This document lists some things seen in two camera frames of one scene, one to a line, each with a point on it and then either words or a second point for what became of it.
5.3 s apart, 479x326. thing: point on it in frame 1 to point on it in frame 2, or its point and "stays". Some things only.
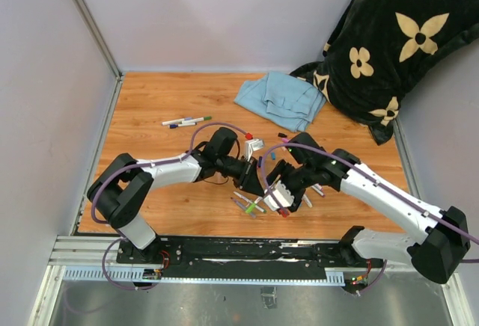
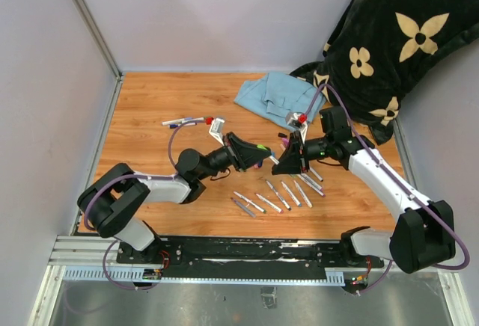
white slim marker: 305,199 stays
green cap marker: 251,202 stays
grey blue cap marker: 177,121 stays
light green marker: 251,206 to 274,159
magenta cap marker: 317,191 stays
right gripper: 282,168 to 292,161
